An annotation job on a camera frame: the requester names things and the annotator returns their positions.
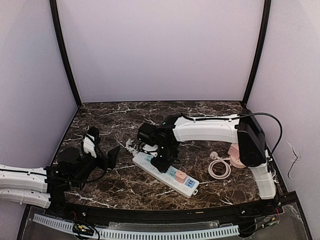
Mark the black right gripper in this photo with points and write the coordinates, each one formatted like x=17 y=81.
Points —
x=163 y=163

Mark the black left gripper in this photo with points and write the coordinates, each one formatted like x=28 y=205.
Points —
x=99 y=160

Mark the white multicolour power strip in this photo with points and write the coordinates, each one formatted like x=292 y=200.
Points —
x=188 y=189

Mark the pink small charger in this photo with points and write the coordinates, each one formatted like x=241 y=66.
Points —
x=180 y=176

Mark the pink cube socket adapter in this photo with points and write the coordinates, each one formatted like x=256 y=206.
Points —
x=234 y=151

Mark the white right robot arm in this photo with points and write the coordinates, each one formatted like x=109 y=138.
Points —
x=242 y=129

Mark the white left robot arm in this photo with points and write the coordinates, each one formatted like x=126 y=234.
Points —
x=45 y=187

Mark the pink round socket hub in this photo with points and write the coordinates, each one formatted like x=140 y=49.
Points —
x=235 y=162

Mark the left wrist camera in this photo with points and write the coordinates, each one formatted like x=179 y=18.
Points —
x=90 y=141

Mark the white slotted cable duct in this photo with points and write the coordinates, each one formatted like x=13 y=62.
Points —
x=130 y=231

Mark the black front table rail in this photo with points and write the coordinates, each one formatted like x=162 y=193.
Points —
x=254 y=219

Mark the black left corner post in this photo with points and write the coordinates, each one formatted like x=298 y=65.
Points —
x=63 y=51

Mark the black corner post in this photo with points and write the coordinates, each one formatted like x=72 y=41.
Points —
x=258 y=51
x=63 y=51

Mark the black right corner post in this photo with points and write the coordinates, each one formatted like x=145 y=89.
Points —
x=258 y=51

